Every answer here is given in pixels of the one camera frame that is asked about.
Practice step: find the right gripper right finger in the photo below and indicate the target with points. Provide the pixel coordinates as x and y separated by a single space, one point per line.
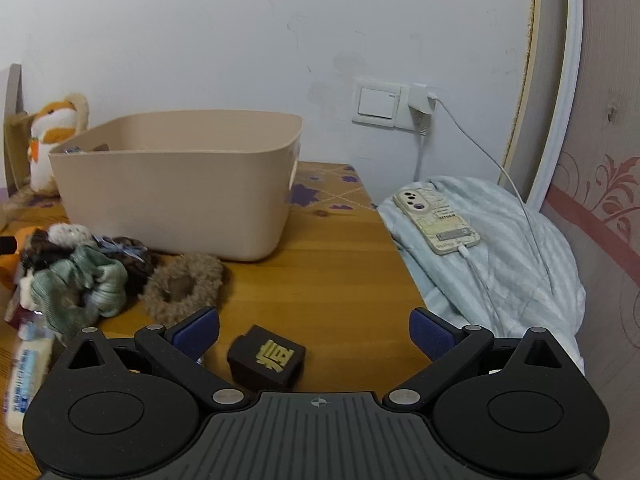
456 354

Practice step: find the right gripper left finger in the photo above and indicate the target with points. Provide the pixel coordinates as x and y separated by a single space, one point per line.
176 350

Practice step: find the green striped scrunchie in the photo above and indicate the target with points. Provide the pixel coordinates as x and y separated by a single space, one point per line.
74 293

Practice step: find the clear packet white blue label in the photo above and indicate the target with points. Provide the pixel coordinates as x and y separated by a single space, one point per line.
30 360

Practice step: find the brown fuzzy scrunchie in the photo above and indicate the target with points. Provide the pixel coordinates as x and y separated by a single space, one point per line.
182 286

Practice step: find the black box gold character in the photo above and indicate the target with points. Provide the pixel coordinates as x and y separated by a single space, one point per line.
261 360

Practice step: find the light blue striped blanket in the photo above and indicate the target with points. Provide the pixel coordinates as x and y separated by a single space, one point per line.
522 274

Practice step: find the smartphone in beige case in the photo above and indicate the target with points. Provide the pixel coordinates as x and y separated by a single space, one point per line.
442 228

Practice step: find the white fuzzy scrunchie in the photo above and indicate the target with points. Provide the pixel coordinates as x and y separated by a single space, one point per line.
70 235

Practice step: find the beige plastic storage bin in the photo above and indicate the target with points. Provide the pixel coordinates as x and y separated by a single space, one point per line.
214 181

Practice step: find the patterned table mat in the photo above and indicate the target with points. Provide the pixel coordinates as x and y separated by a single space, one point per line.
317 185

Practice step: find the orange white hamster plush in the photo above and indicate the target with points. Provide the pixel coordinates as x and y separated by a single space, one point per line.
54 124

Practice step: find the wooden stand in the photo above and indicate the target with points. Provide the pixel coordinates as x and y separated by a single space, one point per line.
17 132

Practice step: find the white framed board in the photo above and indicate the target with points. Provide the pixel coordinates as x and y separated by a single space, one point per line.
552 58

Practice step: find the white wall charger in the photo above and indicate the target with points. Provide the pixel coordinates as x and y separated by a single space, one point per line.
422 99

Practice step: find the white wall switch plate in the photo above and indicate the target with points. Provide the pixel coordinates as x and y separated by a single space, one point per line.
382 104

